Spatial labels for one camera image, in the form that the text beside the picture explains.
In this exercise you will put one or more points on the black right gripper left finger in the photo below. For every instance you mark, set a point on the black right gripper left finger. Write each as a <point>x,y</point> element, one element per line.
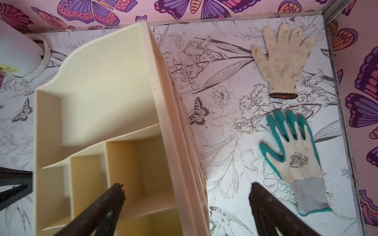
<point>100,218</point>

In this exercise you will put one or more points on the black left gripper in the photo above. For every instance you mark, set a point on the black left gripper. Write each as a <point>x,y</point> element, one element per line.
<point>22,180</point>

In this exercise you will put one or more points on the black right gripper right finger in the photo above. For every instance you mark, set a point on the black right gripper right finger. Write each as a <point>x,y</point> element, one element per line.
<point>272,217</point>

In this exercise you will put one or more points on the cream drawer organizer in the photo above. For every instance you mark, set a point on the cream drawer organizer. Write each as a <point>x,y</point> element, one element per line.
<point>112,114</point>

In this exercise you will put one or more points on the green coated work glove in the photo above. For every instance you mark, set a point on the green coated work glove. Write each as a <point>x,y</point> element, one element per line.
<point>298,163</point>

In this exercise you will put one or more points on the white pot saucer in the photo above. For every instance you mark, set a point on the white pot saucer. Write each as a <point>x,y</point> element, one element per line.
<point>45,58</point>

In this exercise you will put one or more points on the white plant pot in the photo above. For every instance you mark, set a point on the white plant pot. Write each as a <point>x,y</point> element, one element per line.
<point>19,55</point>

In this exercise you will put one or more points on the beige knit glove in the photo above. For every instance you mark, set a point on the beige knit glove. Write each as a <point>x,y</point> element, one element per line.
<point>287,54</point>

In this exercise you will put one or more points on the aluminium frame rail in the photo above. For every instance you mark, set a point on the aluminium frame rail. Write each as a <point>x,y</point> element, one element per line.
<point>333,8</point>

